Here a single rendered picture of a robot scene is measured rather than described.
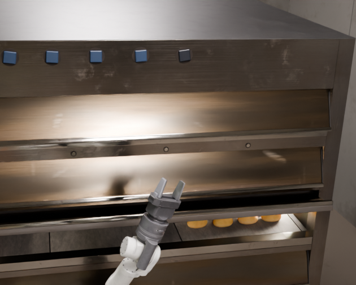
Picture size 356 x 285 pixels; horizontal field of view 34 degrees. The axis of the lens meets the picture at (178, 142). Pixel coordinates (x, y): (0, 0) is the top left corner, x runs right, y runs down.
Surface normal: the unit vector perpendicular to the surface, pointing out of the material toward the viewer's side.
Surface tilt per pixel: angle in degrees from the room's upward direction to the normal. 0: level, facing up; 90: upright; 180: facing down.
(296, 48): 90
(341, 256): 0
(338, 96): 90
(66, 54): 90
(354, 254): 0
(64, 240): 0
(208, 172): 70
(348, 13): 90
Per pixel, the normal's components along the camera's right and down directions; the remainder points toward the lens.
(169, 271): 0.22, 0.01
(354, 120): -0.96, 0.07
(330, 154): 0.22, 0.36
